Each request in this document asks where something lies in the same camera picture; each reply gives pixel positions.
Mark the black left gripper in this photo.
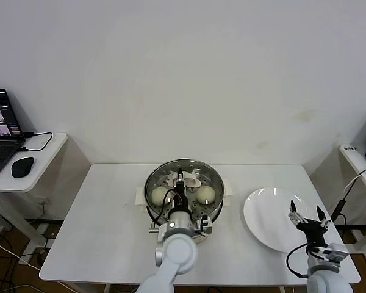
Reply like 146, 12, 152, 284
173, 167, 190, 211

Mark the white steamed baozi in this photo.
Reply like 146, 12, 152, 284
151, 187, 168, 208
196, 186, 217, 205

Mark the black laptop charger cable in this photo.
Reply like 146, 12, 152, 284
16, 131, 54, 153

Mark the perforated steel steamer basket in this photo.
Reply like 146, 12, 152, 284
143, 159, 225, 225

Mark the black computer mouse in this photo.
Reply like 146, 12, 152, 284
11, 156, 35, 178

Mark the cream electric pot base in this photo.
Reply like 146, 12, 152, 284
135, 179, 234, 245

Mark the white side table with label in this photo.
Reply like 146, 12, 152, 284
338, 145, 366, 214

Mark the round glass pot lid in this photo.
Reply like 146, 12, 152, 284
143, 157, 225, 220

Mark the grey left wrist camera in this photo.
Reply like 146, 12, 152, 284
199, 215, 214, 237

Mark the white round plate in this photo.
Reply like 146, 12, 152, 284
243, 187, 318, 253

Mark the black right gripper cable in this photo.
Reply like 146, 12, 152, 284
285, 242, 312, 278

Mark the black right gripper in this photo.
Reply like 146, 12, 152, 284
288, 200, 331, 248

